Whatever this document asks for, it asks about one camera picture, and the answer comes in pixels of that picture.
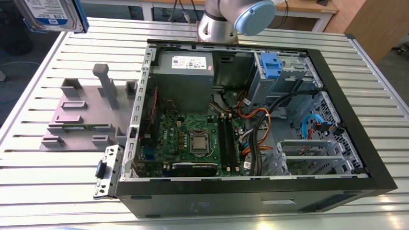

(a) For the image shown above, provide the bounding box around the thin red wire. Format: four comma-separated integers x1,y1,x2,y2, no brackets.
145,86,161,139

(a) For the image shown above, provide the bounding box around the black graphics card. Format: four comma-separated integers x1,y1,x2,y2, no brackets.
163,161,220,178

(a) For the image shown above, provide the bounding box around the power wire with black plug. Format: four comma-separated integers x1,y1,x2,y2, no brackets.
315,122,348,138

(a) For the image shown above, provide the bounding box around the green motherboard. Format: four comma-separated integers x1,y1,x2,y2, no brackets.
138,114,254,178

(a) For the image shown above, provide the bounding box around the wooden cabinet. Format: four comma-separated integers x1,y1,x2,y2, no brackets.
324,0,409,64

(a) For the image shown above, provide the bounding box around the silver CPU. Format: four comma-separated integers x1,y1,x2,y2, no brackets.
191,136,211,150

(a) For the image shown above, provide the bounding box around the metal expansion slot bracket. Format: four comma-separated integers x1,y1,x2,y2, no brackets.
93,144,126,200

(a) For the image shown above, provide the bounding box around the green RAM stick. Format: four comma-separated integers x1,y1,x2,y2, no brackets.
63,123,110,132

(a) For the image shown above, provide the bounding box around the orange yellow wire bundle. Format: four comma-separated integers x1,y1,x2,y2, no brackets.
239,107,274,156

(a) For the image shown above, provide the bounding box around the blue plastic drive latch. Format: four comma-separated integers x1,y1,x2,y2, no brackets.
260,52,283,79

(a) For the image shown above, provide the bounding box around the black cable bundle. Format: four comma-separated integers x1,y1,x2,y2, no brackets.
250,90,324,175

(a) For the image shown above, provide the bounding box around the blue data wire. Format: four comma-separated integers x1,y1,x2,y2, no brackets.
302,114,324,139

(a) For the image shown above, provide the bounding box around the grey power supply unit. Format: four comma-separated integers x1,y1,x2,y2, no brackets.
150,50,215,115

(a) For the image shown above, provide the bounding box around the black open PC case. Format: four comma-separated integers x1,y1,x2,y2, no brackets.
114,38,399,219

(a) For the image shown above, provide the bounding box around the black RAM slot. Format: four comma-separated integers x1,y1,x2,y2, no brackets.
219,114,232,172
227,114,242,172

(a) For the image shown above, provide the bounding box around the metal drive cage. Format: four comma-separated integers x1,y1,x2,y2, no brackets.
248,51,324,113

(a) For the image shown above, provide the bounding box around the CPU socket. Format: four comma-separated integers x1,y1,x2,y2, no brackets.
189,130,214,158

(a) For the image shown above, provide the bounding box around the wooden top desk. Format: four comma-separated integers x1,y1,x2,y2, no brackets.
141,0,340,33

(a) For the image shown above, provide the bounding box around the hard disk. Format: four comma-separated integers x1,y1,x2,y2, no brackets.
15,0,89,34

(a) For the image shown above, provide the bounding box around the grey parts rack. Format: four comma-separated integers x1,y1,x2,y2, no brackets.
41,63,141,152

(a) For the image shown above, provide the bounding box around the metal disk bay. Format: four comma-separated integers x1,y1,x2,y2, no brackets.
278,139,366,175

